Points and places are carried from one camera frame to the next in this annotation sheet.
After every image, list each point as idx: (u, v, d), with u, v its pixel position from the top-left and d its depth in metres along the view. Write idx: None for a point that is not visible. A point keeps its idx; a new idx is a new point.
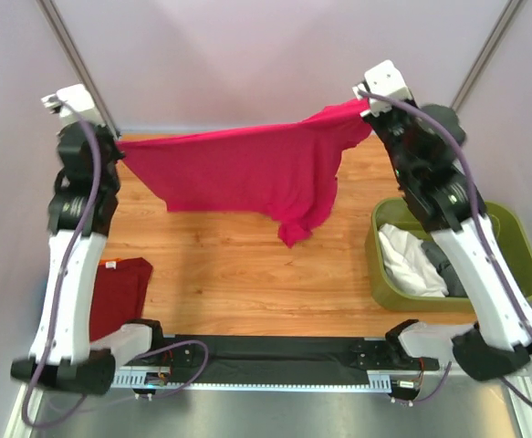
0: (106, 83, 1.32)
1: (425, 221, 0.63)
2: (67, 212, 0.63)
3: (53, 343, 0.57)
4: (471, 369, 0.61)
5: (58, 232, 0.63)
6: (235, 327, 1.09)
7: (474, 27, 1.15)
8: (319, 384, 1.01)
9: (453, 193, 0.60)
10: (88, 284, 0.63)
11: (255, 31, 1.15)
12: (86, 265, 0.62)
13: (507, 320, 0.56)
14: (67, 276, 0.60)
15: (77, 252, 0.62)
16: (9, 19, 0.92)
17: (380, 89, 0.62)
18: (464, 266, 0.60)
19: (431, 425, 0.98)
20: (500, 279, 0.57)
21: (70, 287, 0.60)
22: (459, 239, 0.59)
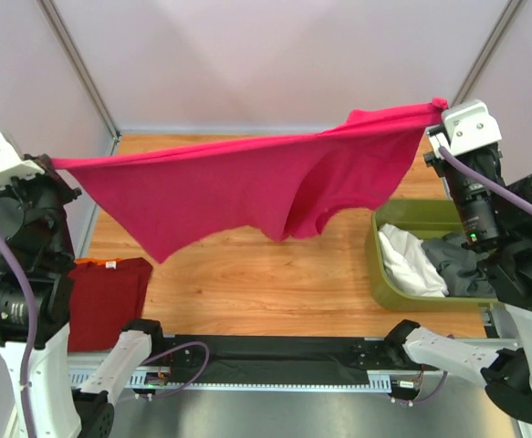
0: (105, 82, 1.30)
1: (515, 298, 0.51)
2: (7, 319, 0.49)
3: None
4: (509, 407, 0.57)
5: (6, 341, 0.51)
6: (234, 327, 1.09)
7: (474, 27, 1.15)
8: (320, 384, 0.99)
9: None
10: (61, 374, 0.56)
11: (256, 30, 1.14)
12: (50, 370, 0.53)
13: None
14: (33, 388, 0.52)
15: (36, 363, 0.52)
16: (7, 18, 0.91)
17: (466, 141, 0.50)
18: None
19: (430, 425, 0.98)
20: None
21: (36, 401, 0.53)
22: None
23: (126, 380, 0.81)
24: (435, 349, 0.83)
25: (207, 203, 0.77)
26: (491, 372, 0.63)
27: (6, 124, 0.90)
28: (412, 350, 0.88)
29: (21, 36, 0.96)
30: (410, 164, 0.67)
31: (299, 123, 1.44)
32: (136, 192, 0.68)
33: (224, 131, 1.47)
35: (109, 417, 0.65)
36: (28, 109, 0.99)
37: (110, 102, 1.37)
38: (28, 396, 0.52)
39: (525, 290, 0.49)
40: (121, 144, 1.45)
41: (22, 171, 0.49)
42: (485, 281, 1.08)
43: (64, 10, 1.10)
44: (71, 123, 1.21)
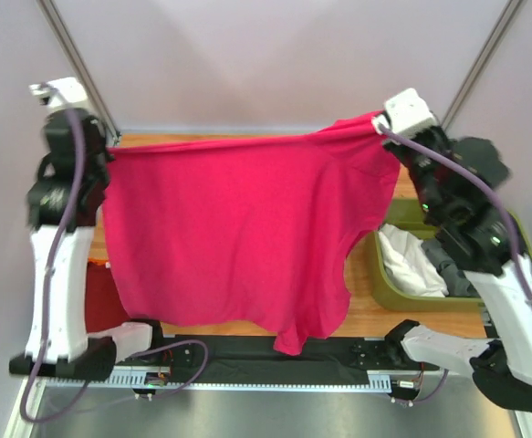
0: (106, 83, 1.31)
1: (466, 264, 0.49)
2: (45, 204, 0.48)
3: (47, 342, 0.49)
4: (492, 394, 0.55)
5: (40, 227, 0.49)
6: (234, 328, 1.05)
7: (474, 28, 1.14)
8: (320, 384, 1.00)
9: (495, 234, 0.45)
10: (79, 282, 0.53)
11: (255, 30, 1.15)
12: (74, 265, 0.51)
13: None
14: (55, 277, 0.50)
15: (61, 250, 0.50)
16: (8, 19, 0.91)
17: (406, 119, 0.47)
18: (496, 303, 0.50)
19: (430, 425, 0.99)
20: None
21: (57, 291, 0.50)
22: (495, 281, 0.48)
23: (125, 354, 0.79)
24: (434, 344, 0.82)
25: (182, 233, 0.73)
26: (478, 359, 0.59)
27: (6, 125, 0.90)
28: (412, 348, 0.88)
29: (20, 35, 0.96)
30: (399, 172, 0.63)
31: (297, 122, 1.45)
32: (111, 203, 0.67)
33: (224, 130, 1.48)
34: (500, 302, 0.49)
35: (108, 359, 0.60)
36: (29, 109, 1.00)
37: (110, 101, 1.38)
38: (49, 283, 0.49)
39: (472, 253, 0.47)
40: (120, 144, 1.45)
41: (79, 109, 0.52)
42: None
43: (64, 11, 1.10)
44: None
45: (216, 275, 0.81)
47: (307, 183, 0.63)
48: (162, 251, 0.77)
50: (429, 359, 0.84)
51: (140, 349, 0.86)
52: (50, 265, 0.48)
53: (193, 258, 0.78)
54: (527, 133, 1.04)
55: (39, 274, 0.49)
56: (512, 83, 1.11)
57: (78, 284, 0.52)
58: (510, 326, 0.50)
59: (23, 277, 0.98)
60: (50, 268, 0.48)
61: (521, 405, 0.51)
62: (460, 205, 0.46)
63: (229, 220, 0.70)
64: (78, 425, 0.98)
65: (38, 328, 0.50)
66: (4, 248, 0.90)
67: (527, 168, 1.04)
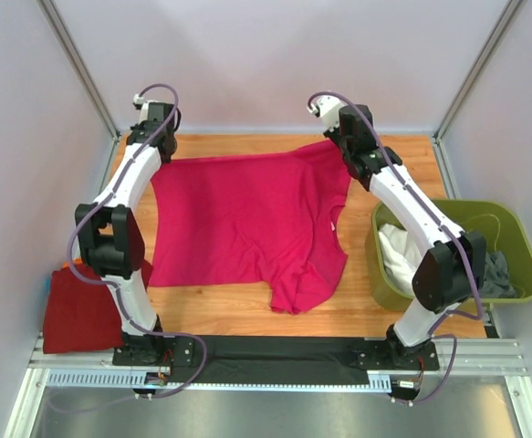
0: (106, 83, 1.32)
1: (360, 181, 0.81)
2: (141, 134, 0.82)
3: (113, 194, 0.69)
4: (424, 294, 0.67)
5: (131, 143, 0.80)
6: (235, 327, 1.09)
7: (474, 28, 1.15)
8: (320, 384, 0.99)
9: (374, 154, 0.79)
10: (143, 181, 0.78)
11: (255, 31, 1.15)
12: (147, 165, 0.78)
13: (426, 226, 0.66)
14: (135, 164, 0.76)
15: (144, 152, 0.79)
16: (9, 19, 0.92)
17: (328, 106, 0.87)
18: (393, 202, 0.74)
19: (430, 426, 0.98)
20: (415, 198, 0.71)
21: (133, 170, 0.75)
22: (379, 180, 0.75)
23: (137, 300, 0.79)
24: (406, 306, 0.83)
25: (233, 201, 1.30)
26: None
27: (8, 124, 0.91)
28: (403, 333, 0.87)
29: (20, 34, 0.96)
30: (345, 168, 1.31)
31: (299, 122, 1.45)
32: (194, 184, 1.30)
33: (224, 131, 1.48)
34: (391, 199, 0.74)
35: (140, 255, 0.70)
36: (30, 109, 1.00)
37: (110, 101, 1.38)
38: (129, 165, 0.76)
39: (360, 171, 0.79)
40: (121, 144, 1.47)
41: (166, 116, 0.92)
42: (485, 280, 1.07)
43: (64, 10, 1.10)
44: (71, 123, 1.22)
45: (236, 238, 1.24)
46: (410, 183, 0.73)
47: (294, 171, 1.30)
48: (219, 213, 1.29)
50: (415, 336, 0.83)
51: (146, 327, 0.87)
52: (134, 157, 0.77)
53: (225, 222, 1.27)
54: (526, 132, 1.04)
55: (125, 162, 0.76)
56: (510, 82, 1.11)
57: (140, 183, 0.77)
58: (409, 217, 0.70)
59: (24, 276, 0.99)
60: (132, 159, 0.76)
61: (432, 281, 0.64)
62: (351, 139, 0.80)
63: (256, 196, 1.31)
64: (78, 424, 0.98)
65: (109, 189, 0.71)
66: (5, 247, 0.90)
67: (526, 167, 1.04)
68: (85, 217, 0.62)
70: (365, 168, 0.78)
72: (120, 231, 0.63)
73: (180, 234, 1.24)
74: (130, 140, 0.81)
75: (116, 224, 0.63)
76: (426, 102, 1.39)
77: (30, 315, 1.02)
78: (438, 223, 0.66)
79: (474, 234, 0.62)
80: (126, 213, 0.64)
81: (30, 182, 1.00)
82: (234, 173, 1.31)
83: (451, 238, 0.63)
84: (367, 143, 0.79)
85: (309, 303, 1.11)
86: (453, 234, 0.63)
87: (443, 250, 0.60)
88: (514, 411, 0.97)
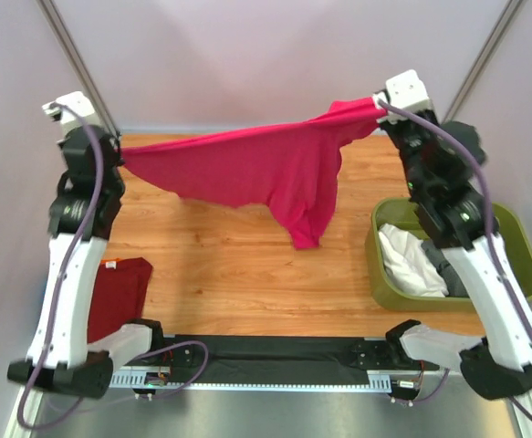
0: (106, 83, 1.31)
1: (437, 238, 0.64)
2: (67, 214, 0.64)
3: (50, 347, 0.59)
4: (478, 383, 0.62)
5: (58, 234, 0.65)
6: (234, 327, 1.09)
7: (474, 28, 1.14)
8: (320, 384, 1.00)
9: (465, 211, 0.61)
10: (88, 283, 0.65)
11: (255, 30, 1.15)
12: (85, 269, 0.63)
13: (517, 340, 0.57)
14: (67, 280, 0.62)
15: (77, 255, 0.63)
16: (9, 19, 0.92)
17: (407, 99, 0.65)
18: (477, 288, 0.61)
19: (431, 426, 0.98)
20: (509, 297, 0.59)
21: (67, 290, 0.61)
22: (469, 256, 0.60)
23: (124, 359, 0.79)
24: (428, 336, 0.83)
25: (223, 177, 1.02)
26: (469, 351, 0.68)
27: (6, 125, 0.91)
28: (409, 344, 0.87)
29: (19, 33, 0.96)
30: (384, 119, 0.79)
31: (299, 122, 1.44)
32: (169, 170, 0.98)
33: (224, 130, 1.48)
34: (474, 280, 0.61)
35: (102, 381, 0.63)
36: (29, 109, 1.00)
37: (110, 101, 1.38)
38: (61, 285, 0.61)
39: (443, 228, 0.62)
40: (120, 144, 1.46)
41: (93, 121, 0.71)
42: None
43: (63, 9, 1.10)
44: None
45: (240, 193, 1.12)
46: (507, 276, 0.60)
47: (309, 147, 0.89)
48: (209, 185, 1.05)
50: (426, 356, 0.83)
51: (141, 351, 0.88)
52: (64, 270, 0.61)
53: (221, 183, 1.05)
54: (526, 132, 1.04)
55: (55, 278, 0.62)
56: (510, 82, 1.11)
57: (85, 295, 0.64)
58: (494, 313, 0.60)
59: (24, 276, 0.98)
60: (62, 274, 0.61)
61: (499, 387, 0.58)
62: (441, 185, 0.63)
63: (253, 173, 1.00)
64: (77, 425, 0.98)
65: (44, 333, 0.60)
66: (4, 247, 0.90)
67: (527, 167, 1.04)
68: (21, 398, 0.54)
70: (452, 230, 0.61)
72: (72, 391, 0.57)
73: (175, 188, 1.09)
74: (57, 230, 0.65)
75: (64, 388, 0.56)
76: None
77: (29, 316, 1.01)
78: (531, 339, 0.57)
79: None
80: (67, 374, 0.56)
81: (29, 182, 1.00)
82: (224, 151, 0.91)
83: None
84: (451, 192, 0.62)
85: (315, 230, 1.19)
86: None
87: None
88: (513, 410, 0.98)
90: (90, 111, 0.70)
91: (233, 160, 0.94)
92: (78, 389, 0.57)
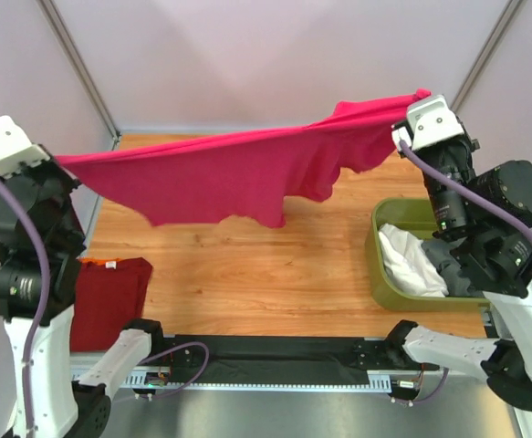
0: (106, 83, 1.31)
1: (485, 283, 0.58)
2: (15, 296, 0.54)
3: (34, 428, 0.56)
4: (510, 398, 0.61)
5: (12, 318, 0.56)
6: (234, 327, 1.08)
7: (474, 28, 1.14)
8: (321, 384, 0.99)
9: (517, 255, 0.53)
10: (62, 351, 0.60)
11: (255, 30, 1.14)
12: (52, 351, 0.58)
13: None
14: (35, 367, 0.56)
15: (38, 340, 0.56)
16: (9, 19, 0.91)
17: (429, 135, 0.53)
18: (524, 326, 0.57)
19: (430, 425, 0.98)
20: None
21: (38, 377, 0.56)
22: (520, 302, 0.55)
23: (124, 379, 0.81)
24: (435, 344, 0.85)
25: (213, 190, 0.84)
26: (493, 365, 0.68)
27: None
28: (413, 350, 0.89)
29: (20, 33, 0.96)
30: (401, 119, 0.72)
31: (299, 123, 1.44)
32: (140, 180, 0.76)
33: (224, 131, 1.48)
34: (523, 318, 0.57)
35: (104, 410, 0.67)
36: (29, 109, 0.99)
37: (110, 101, 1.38)
38: (30, 373, 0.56)
39: (495, 274, 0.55)
40: (121, 144, 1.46)
41: (29, 155, 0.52)
42: None
43: (64, 9, 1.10)
44: (71, 123, 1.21)
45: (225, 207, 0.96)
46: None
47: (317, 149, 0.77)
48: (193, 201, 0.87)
50: (435, 360, 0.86)
51: (141, 359, 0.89)
52: (29, 359, 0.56)
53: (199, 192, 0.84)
54: (527, 132, 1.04)
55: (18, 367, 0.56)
56: (511, 83, 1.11)
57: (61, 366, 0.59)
58: None
59: None
60: (28, 361, 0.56)
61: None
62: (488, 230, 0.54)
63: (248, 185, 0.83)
64: None
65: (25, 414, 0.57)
66: None
67: None
68: None
70: (504, 277, 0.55)
72: None
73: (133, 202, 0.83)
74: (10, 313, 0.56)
75: None
76: None
77: None
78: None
79: None
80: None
81: None
82: (213, 158, 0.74)
83: None
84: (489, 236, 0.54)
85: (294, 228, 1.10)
86: None
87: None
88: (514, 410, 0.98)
90: (25, 147, 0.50)
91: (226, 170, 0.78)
92: None
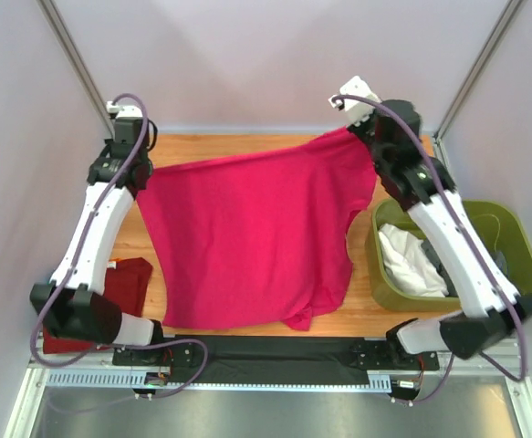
0: (107, 83, 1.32)
1: (401, 202, 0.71)
2: (105, 169, 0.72)
3: (75, 269, 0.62)
4: (456, 345, 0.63)
5: (94, 182, 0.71)
6: (234, 328, 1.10)
7: (474, 28, 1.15)
8: (320, 384, 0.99)
9: (422, 172, 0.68)
10: (111, 231, 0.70)
11: (255, 31, 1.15)
12: (113, 213, 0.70)
13: (480, 286, 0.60)
14: (98, 218, 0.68)
15: (108, 198, 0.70)
16: (10, 20, 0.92)
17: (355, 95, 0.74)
18: (443, 245, 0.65)
19: (431, 426, 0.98)
20: (469, 246, 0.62)
21: (96, 228, 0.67)
22: (426, 210, 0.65)
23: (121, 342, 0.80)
24: (421, 322, 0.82)
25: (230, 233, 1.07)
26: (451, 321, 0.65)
27: (7, 124, 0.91)
28: (407, 339, 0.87)
29: (21, 34, 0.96)
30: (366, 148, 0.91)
31: (299, 122, 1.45)
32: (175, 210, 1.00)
33: (224, 131, 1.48)
34: (437, 234, 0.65)
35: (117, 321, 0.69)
36: (29, 109, 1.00)
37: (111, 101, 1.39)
38: (92, 219, 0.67)
39: (404, 190, 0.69)
40: None
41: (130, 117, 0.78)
42: None
43: (64, 10, 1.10)
44: (72, 123, 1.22)
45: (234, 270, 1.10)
46: (465, 226, 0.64)
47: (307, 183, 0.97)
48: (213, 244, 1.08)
50: (419, 339, 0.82)
51: (140, 344, 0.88)
52: (97, 208, 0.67)
53: (223, 249, 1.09)
54: (526, 131, 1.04)
55: (85, 214, 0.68)
56: (510, 82, 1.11)
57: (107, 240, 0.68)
58: (455, 264, 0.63)
59: (24, 274, 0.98)
60: (95, 211, 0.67)
61: (477, 344, 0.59)
62: (391, 149, 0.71)
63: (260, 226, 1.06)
64: (77, 424, 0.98)
65: (71, 257, 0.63)
66: (3, 245, 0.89)
67: (526, 166, 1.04)
68: (45, 306, 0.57)
70: (411, 189, 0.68)
72: (87, 315, 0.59)
73: (172, 264, 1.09)
74: (94, 177, 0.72)
75: (82, 309, 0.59)
76: (426, 102, 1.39)
77: (29, 314, 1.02)
78: (494, 283, 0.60)
79: (528, 299, 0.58)
80: (86, 297, 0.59)
81: (31, 182, 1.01)
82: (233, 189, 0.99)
83: (507, 307, 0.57)
84: (412, 156, 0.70)
85: (319, 311, 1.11)
86: (510, 304, 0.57)
87: (498, 323, 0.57)
88: (514, 411, 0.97)
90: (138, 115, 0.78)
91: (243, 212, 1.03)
92: (91, 314, 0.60)
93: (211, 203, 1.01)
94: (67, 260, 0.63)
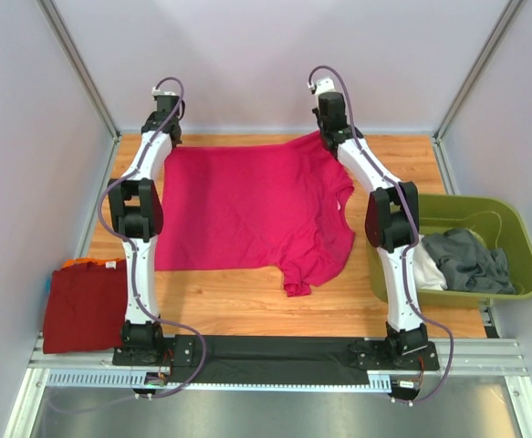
0: (107, 83, 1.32)
1: (331, 151, 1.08)
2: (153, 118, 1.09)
3: (137, 171, 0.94)
4: (377, 237, 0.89)
5: (146, 130, 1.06)
6: (234, 327, 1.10)
7: (474, 29, 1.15)
8: (320, 384, 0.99)
9: (343, 130, 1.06)
10: (159, 159, 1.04)
11: (254, 30, 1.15)
12: (162, 145, 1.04)
13: (373, 180, 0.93)
14: (152, 147, 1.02)
15: (159, 137, 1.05)
16: (9, 20, 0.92)
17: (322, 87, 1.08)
18: (357, 165, 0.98)
19: (432, 426, 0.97)
20: (369, 162, 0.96)
21: (151, 151, 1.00)
22: (343, 149, 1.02)
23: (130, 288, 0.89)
24: (391, 294, 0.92)
25: (235, 205, 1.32)
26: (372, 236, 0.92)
27: (7, 125, 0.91)
28: (395, 317, 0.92)
29: (20, 33, 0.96)
30: None
31: (298, 122, 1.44)
32: (198, 187, 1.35)
33: (225, 131, 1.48)
34: (353, 161, 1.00)
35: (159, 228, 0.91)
36: (28, 109, 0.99)
37: (111, 101, 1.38)
38: (148, 147, 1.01)
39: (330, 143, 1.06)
40: (120, 144, 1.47)
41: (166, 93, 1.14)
42: (485, 277, 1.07)
43: (64, 10, 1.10)
44: (72, 121, 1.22)
45: (236, 234, 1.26)
46: (365, 150, 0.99)
47: (293, 166, 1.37)
48: (220, 213, 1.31)
50: (397, 299, 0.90)
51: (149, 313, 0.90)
52: (151, 140, 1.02)
53: (224, 218, 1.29)
54: (526, 130, 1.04)
55: (141, 144, 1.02)
56: (509, 81, 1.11)
57: (157, 162, 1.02)
58: (363, 172, 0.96)
59: (23, 274, 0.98)
60: (150, 142, 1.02)
61: (382, 225, 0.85)
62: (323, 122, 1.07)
63: (259, 201, 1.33)
64: (76, 424, 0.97)
65: (136, 163, 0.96)
66: (3, 245, 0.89)
67: (526, 165, 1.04)
68: (115, 182, 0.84)
70: (333, 141, 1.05)
72: (146, 198, 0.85)
73: (178, 234, 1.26)
74: (146, 129, 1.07)
75: (143, 192, 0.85)
76: (425, 103, 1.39)
77: (29, 314, 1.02)
78: (381, 175, 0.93)
79: (409, 185, 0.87)
80: (149, 184, 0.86)
81: (32, 182, 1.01)
82: (241, 172, 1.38)
83: (397, 189, 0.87)
84: (338, 123, 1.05)
85: (319, 278, 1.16)
86: (397, 185, 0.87)
87: (385, 194, 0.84)
88: (514, 411, 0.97)
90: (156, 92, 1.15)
91: (246, 190, 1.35)
92: (147, 200, 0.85)
93: (222, 182, 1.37)
94: (132, 165, 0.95)
